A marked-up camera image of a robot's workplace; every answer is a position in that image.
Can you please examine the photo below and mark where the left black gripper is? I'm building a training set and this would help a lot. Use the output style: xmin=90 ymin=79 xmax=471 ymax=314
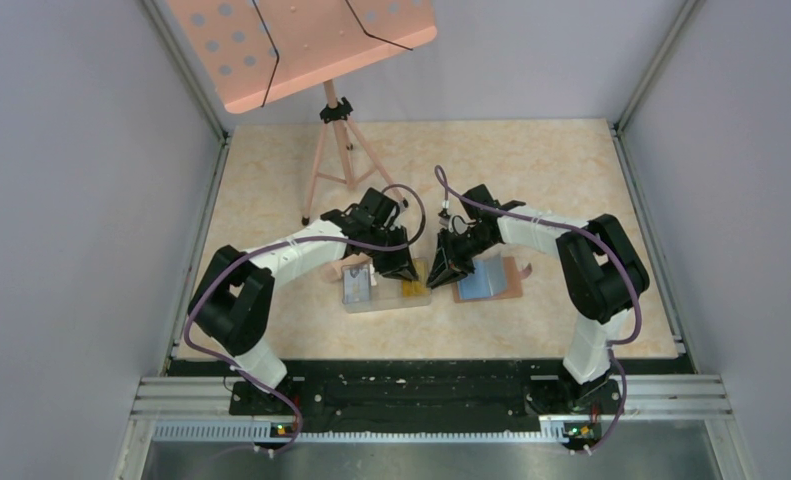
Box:
xmin=366 ymin=224 xmax=419 ymax=282

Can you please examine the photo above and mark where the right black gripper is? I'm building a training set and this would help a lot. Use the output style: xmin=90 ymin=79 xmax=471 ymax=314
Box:
xmin=426 ymin=226 xmax=497 ymax=290

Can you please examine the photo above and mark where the clear plastic card box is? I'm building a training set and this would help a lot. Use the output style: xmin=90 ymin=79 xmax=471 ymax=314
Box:
xmin=341 ymin=261 xmax=431 ymax=314

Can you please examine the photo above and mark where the brown leather card holder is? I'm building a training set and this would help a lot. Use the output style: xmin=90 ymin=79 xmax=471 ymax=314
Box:
xmin=452 ymin=255 xmax=533 ymax=303

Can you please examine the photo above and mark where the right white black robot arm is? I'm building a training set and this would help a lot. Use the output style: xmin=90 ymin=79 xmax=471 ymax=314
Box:
xmin=426 ymin=184 xmax=650 ymax=412

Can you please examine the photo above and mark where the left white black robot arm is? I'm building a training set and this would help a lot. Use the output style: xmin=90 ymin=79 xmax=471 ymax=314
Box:
xmin=183 ymin=188 xmax=419 ymax=414

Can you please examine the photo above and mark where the yellow credit card stack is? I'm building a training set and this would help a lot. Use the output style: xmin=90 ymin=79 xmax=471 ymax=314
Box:
xmin=401 ymin=258 xmax=430 ymax=298

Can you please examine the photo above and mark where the grey white credit card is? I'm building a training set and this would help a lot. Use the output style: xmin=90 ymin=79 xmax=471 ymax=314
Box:
xmin=343 ymin=264 xmax=373 ymax=304

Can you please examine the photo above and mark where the pink music stand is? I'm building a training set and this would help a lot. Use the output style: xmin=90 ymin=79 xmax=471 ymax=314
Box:
xmin=168 ymin=0 xmax=438 ymax=225

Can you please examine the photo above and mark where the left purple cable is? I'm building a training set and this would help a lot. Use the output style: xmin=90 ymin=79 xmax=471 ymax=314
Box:
xmin=182 ymin=184 xmax=428 ymax=457

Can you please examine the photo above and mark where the purple cable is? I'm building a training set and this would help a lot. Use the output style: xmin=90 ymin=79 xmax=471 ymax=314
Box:
xmin=182 ymin=184 xmax=428 ymax=457
xmin=433 ymin=164 xmax=647 ymax=455

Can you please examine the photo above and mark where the pink cylindrical handle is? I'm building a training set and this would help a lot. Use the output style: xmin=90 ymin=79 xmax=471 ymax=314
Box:
xmin=320 ymin=260 xmax=346 ymax=283

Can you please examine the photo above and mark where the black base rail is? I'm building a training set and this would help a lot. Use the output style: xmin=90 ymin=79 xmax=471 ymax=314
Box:
xmin=229 ymin=360 xmax=621 ymax=434

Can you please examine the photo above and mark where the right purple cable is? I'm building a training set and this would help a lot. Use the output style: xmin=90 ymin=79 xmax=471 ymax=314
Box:
xmin=433 ymin=164 xmax=647 ymax=455

